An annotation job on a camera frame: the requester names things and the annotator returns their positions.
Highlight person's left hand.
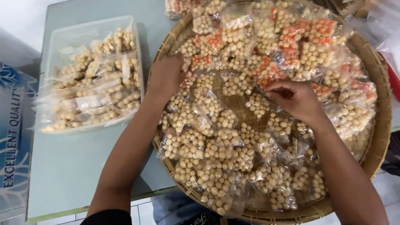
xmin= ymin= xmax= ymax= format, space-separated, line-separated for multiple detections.
xmin=147 ymin=51 xmax=188 ymax=99

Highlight person's right hand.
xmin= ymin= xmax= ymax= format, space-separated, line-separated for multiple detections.
xmin=264 ymin=80 xmax=327 ymax=126

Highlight small clear bag beige balls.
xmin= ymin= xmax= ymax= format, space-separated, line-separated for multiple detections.
xmin=245 ymin=91 xmax=272 ymax=121

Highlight stack of packets in container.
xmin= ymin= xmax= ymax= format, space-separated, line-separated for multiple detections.
xmin=34 ymin=26 xmax=143 ymax=134

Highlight pile of clear snack packets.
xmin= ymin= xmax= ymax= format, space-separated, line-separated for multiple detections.
xmin=156 ymin=0 xmax=379 ymax=218

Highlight clear plastic rectangular container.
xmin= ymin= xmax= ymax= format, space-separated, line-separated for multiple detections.
xmin=32 ymin=15 xmax=145 ymax=135

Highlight blue denim trousers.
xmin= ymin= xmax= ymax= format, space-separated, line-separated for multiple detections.
xmin=151 ymin=190 xmax=252 ymax=225

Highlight black sleeve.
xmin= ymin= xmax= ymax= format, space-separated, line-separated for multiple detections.
xmin=80 ymin=209 xmax=133 ymax=225

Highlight blue and white printed carton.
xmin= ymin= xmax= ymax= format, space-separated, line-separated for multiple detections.
xmin=0 ymin=26 xmax=40 ymax=217

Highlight round woven bamboo tray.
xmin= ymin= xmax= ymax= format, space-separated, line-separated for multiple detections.
xmin=146 ymin=0 xmax=393 ymax=225

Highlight heap of clear plastic bags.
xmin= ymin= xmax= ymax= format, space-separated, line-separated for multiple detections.
xmin=350 ymin=0 xmax=400 ymax=80

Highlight red plastic object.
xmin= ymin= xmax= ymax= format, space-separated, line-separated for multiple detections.
xmin=379 ymin=52 xmax=400 ymax=103

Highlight dark fabric object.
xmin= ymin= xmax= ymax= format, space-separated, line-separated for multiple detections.
xmin=381 ymin=131 xmax=400 ymax=177

